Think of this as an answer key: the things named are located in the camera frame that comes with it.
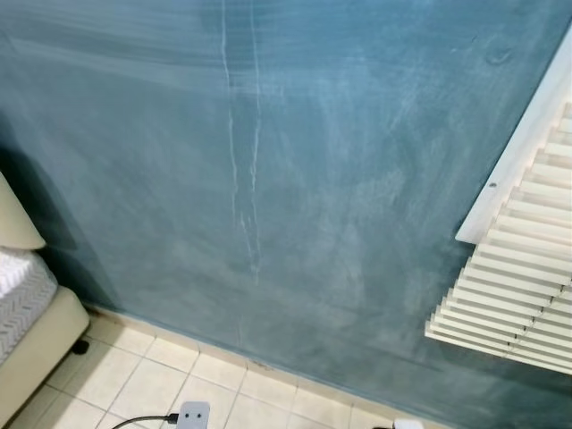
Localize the white louvred shutter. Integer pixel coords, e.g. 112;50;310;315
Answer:
425;101;572;375

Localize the beige padded headboard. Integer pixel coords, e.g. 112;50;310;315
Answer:
0;174;46;251

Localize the white bed cover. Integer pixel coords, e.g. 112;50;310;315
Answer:
0;248;59;366

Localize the white shutter frame rail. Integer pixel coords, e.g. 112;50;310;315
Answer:
455;27;572;245

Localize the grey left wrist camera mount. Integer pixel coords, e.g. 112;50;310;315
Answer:
176;401;212;429

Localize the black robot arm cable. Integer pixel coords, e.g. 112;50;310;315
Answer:
111;412;180;429

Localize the beige bed frame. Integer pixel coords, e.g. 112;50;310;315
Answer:
0;286;90;426

